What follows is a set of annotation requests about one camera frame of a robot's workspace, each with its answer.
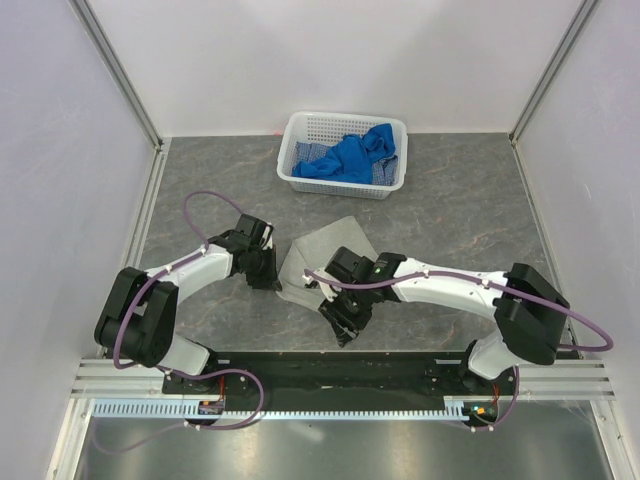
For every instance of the aluminium corner frame post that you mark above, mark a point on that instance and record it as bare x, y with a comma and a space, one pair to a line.
567, 42
104, 47

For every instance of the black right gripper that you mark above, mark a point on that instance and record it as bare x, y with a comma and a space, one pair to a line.
344, 333

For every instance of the white perforated plastic basket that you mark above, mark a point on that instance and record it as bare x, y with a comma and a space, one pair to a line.
309, 136

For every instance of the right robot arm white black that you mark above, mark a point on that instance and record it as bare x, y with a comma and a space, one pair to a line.
528, 311

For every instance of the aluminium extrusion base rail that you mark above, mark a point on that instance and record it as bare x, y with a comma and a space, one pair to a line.
98, 378

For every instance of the grey cloth napkin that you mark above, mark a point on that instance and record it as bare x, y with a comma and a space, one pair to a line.
313, 251

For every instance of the aluminium corner frame post left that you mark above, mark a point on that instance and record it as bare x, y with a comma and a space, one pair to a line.
104, 47

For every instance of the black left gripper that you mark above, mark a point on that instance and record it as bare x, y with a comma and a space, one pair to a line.
269, 279

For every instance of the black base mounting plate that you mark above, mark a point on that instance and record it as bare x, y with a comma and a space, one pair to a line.
442, 374

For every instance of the slotted cable duct rail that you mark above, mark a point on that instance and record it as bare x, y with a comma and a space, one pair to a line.
450, 410

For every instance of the aluminium corner frame post right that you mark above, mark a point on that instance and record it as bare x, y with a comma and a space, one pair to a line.
567, 42

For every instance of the blue checkered cloth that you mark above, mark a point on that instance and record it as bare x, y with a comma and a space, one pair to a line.
346, 162

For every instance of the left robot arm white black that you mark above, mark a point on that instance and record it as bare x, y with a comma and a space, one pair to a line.
138, 321

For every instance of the blue towel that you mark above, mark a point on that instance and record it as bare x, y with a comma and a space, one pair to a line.
377, 141

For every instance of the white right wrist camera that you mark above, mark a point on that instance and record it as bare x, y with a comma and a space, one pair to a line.
320, 280

